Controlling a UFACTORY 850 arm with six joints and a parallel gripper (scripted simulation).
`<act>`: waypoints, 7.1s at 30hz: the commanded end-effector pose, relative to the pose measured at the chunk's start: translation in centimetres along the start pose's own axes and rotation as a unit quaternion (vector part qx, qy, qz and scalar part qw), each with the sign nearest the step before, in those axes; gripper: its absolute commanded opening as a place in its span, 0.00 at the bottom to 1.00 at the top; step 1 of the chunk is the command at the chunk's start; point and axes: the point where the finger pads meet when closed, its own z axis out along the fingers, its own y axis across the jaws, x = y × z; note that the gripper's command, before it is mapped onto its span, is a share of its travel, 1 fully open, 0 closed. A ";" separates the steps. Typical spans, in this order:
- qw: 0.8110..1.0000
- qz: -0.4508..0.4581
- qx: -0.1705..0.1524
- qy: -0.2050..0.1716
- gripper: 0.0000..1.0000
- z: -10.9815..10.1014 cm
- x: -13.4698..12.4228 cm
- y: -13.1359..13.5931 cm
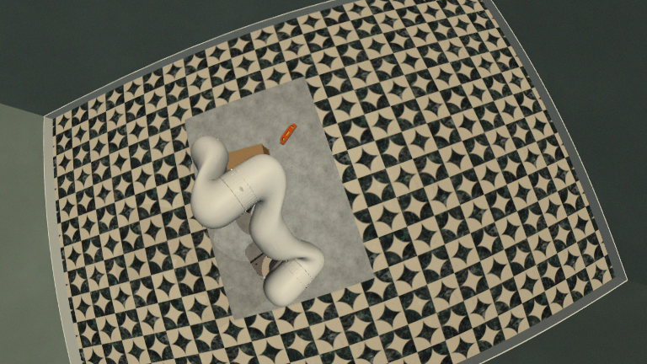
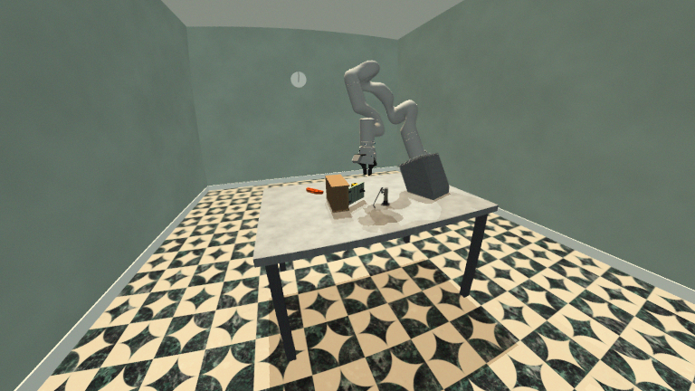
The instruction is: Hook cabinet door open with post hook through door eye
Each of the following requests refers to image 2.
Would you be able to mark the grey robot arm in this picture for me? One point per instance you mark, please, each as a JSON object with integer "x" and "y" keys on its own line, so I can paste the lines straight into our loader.
{"x": 407, "y": 111}

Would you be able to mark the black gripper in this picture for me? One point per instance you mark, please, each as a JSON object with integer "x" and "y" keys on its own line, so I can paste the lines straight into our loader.
{"x": 370, "y": 151}

